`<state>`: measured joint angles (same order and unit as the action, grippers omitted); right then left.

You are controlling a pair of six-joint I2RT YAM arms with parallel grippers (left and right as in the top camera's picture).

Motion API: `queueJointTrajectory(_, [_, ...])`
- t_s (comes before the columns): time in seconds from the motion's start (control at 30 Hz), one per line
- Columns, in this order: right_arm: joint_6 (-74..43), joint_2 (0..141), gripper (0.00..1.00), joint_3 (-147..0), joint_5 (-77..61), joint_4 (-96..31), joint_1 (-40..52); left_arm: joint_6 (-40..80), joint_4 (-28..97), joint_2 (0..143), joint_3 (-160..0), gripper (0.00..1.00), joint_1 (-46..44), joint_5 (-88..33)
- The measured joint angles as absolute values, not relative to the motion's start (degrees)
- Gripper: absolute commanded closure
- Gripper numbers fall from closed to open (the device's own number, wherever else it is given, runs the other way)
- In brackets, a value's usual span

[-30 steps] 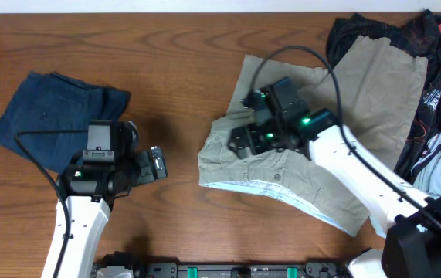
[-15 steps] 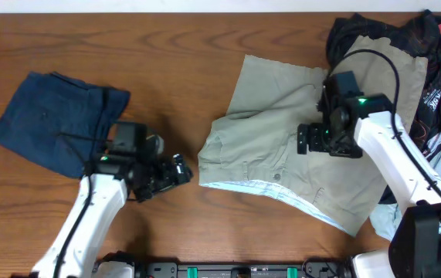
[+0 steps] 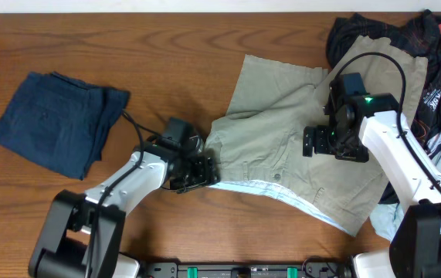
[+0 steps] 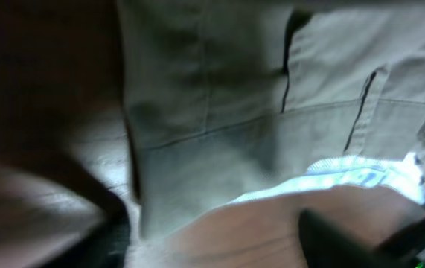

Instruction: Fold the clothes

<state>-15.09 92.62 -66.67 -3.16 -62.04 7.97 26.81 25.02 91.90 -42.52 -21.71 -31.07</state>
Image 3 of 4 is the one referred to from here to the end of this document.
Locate khaki cargo shorts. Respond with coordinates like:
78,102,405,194
205,36,428,236

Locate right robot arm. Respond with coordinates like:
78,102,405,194
303,93,441,277

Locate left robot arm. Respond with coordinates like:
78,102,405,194
28,143,219,278

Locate black patterned shirt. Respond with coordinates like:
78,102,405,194
325,8,441,205

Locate folded navy blue shorts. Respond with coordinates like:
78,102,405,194
0,72,130,180

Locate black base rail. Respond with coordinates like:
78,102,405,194
137,259,355,278

